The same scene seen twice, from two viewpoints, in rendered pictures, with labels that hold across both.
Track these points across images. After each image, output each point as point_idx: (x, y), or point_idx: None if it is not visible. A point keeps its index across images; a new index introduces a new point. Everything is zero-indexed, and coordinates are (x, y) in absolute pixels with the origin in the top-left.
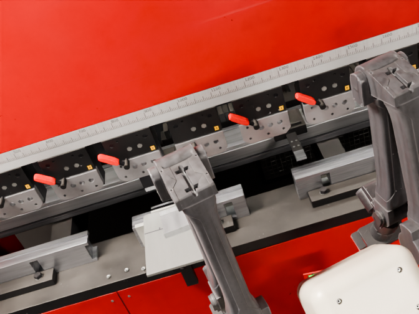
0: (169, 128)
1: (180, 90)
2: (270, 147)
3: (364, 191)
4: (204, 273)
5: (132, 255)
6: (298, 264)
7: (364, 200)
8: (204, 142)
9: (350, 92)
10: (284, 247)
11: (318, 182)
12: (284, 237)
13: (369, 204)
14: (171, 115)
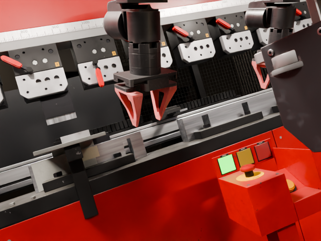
0: (73, 46)
1: (84, 14)
2: (156, 134)
3: (252, 6)
4: (106, 21)
5: (23, 199)
6: (200, 195)
7: (255, 12)
8: (103, 64)
9: (210, 38)
10: (184, 169)
11: (201, 123)
12: (182, 156)
13: (261, 10)
14: (76, 35)
